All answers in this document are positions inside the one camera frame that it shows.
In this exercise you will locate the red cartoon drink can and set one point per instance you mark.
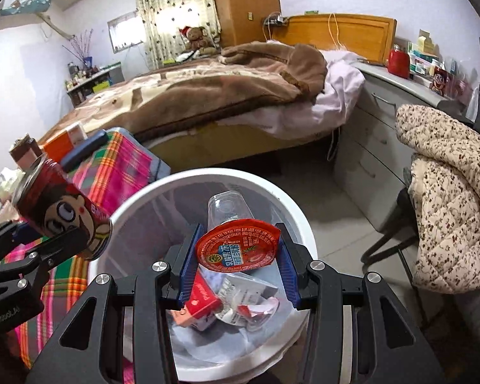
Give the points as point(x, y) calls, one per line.
point(60, 208)

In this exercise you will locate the patterned curtain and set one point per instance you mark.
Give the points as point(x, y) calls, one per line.
point(164, 16)

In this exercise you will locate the crumpled white tissue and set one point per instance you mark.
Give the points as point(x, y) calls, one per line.
point(8, 184)

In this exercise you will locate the wooden headboard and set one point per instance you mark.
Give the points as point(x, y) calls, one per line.
point(356, 36)

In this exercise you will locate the floral quilted jacket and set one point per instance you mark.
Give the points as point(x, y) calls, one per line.
point(452, 192)

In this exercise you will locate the covered air conditioner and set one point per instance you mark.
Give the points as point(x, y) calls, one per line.
point(24, 4)

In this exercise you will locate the wooden wardrobe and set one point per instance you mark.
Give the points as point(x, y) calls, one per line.
point(244, 4)

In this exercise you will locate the pale pink bed sheet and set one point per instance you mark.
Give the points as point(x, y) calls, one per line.
point(332, 100)

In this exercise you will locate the red jar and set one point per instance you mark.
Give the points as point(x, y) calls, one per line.
point(398, 64)

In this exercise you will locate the brown patterned blanket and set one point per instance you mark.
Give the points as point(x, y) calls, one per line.
point(164, 96)

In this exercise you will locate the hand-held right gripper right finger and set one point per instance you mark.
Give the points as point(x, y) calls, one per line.
point(288, 272)

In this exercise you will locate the clear red-capped plastic bottle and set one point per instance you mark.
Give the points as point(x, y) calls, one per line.
point(260, 314)

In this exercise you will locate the red milk carton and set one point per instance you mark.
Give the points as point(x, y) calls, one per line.
point(200, 304)

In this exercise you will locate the grey drawer cabinet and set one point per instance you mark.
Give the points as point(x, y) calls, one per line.
point(372, 148)

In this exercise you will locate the red-lidded plastic cup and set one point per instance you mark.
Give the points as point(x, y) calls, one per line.
point(236, 248)

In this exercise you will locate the vase with purple branches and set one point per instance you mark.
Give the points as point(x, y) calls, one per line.
point(87, 62)

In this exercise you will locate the white printed wrapper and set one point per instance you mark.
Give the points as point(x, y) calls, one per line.
point(240, 292)

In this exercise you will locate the clear plastic cup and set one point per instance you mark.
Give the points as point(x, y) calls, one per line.
point(228, 208)

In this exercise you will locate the stack of medicine boxes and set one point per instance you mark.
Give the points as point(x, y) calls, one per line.
point(422, 58)

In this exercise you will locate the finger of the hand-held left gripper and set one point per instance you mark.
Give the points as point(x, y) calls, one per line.
point(0, 236)
point(60, 246)

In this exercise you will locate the white cluttered side table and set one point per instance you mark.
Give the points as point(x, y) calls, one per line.
point(100, 78)

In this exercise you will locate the brown teddy bear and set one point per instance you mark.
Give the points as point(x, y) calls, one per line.
point(198, 40)

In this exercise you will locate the blue glasses case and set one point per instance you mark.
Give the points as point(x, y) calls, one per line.
point(84, 146)

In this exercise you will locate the brown thermos cup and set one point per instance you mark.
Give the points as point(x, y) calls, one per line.
point(24, 154)

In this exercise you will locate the red cartoon box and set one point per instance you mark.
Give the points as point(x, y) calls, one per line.
point(441, 82)

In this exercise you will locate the small window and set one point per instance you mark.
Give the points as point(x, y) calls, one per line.
point(124, 32)

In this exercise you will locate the power strip with chargers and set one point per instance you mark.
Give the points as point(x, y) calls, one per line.
point(278, 19)

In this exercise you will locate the wooden bed frame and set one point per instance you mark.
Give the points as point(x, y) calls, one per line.
point(224, 144)

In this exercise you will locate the orange cardboard box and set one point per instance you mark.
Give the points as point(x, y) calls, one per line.
point(60, 146)

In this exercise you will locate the white waste bin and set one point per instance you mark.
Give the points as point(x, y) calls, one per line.
point(144, 216)

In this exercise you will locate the black chair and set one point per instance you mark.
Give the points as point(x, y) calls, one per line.
point(404, 216)

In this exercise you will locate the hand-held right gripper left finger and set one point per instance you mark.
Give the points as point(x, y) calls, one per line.
point(188, 272)

